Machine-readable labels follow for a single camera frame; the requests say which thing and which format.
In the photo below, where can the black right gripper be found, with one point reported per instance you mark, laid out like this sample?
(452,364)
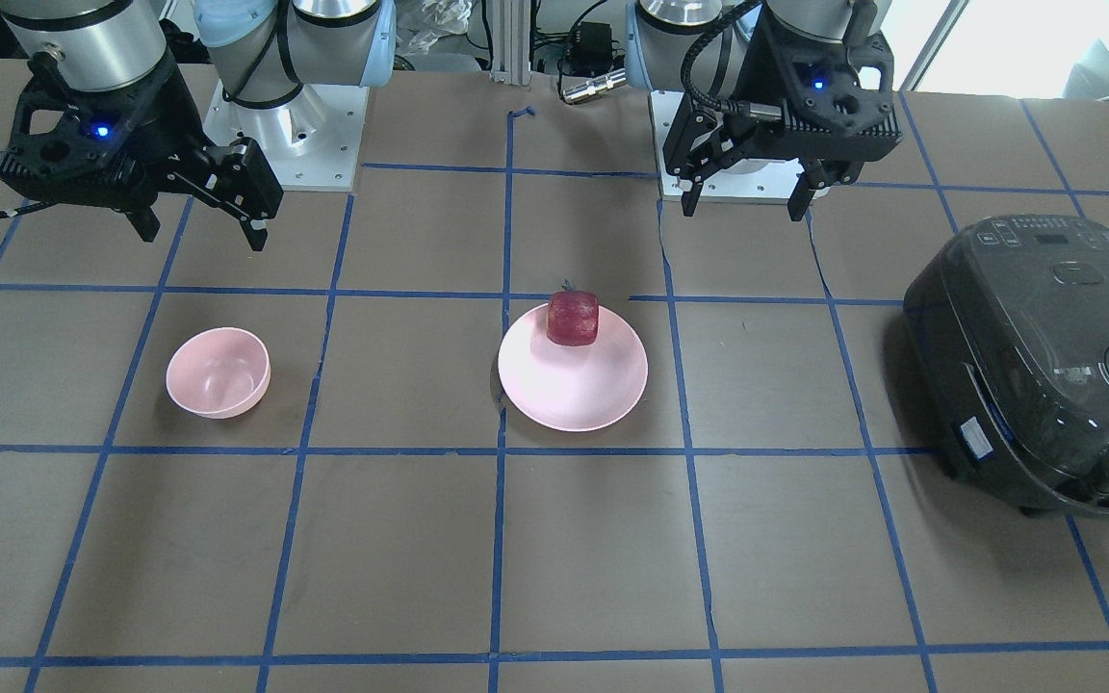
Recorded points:
(172,123)

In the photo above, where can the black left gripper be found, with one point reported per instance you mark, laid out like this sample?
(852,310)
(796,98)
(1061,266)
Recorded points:
(764,75)

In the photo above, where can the pink bowl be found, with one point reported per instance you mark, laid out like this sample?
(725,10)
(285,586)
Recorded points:
(219,374)

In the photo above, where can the red apple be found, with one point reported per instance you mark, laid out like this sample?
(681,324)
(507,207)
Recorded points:
(573,317)

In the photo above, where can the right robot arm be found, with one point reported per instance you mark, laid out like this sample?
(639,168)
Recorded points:
(261,52)

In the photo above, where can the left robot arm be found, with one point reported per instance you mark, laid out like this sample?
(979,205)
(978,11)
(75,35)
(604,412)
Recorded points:
(655,27)

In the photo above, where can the pink plate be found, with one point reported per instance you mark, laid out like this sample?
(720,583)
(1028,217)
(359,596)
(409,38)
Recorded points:
(573,388)

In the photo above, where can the dark grey rice cooker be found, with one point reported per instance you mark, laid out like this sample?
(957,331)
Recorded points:
(1010,325)

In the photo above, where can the aluminium frame post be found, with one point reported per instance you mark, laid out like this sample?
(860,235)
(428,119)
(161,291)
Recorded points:
(510,37)

